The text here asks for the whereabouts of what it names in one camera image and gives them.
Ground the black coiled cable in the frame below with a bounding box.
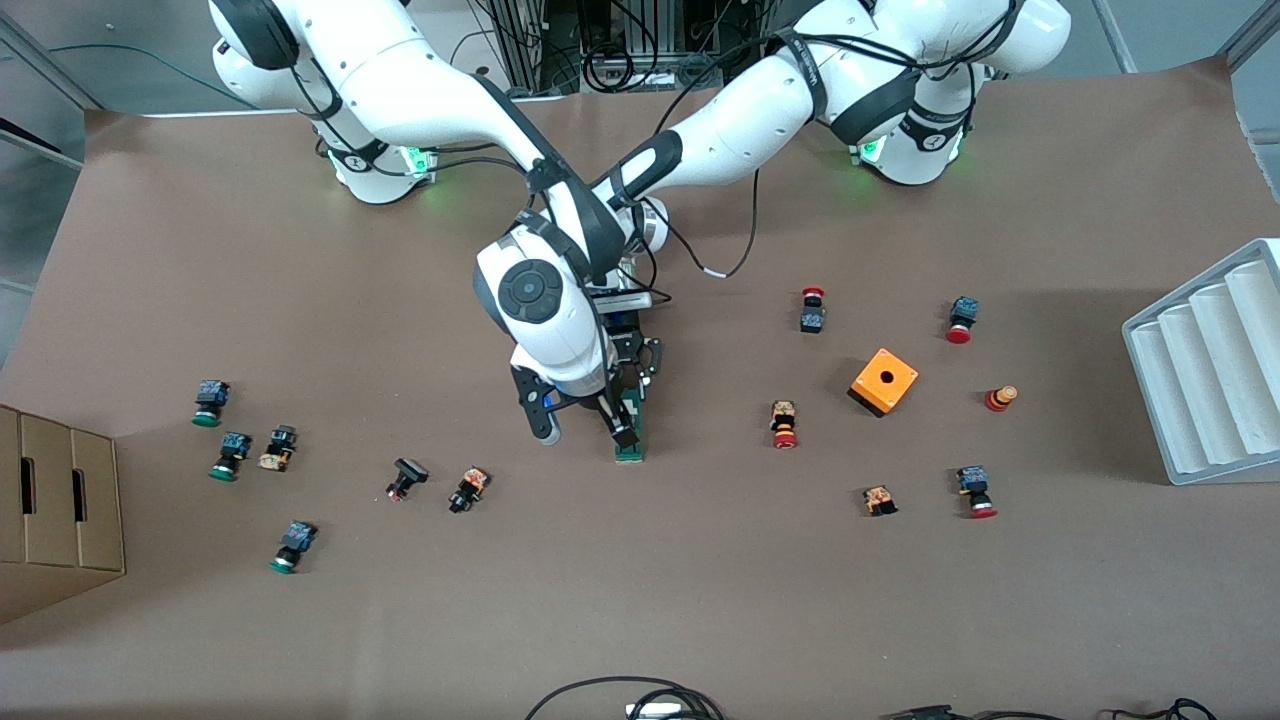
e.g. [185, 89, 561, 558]
[1110, 697, 1221, 720]

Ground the white ribbed tray rack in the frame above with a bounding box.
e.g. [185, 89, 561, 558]
[1121, 237, 1280, 487]

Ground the green mushroom push button switch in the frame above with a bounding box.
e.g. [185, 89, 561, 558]
[191, 379, 232, 429]
[268, 520, 319, 576]
[208, 431, 253, 483]

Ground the orange button enclosure box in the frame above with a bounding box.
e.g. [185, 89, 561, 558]
[848, 347, 920, 418]

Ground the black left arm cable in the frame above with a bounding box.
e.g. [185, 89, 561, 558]
[640, 165, 761, 281]

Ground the black cable with white plug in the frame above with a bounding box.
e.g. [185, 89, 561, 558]
[525, 677, 726, 720]

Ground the green load switch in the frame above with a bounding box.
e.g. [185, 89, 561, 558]
[612, 385, 648, 464]

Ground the black switch red tip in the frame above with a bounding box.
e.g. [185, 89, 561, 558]
[385, 457, 430, 502]

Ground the brown cardboard box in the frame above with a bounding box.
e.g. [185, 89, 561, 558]
[0, 404, 25, 626]
[72, 428, 127, 601]
[18, 412, 81, 613]

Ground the black cable with connector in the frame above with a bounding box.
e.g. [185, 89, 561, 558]
[880, 704, 1066, 720]

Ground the black selector switch orange block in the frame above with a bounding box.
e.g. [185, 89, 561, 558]
[447, 466, 492, 515]
[257, 424, 298, 473]

